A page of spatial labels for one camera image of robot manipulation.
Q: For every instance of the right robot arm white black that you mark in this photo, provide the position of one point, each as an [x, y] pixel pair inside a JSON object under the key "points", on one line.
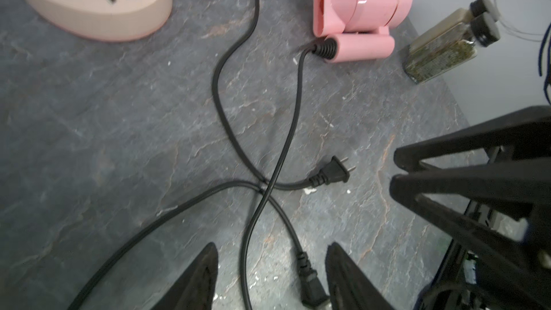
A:
{"points": [[518, 187]]}

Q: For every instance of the spice bottle black cap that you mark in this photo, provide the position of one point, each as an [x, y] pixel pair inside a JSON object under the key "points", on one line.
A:
{"points": [[455, 47]]}

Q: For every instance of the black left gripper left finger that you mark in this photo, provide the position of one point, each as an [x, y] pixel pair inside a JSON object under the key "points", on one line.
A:
{"points": [[195, 288]]}

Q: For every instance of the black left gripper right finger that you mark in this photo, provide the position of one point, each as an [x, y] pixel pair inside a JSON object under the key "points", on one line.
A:
{"points": [[349, 288]]}

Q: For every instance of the pink hair dryer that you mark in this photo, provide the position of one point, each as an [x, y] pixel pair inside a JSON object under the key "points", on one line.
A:
{"points": [[354, 30]]}

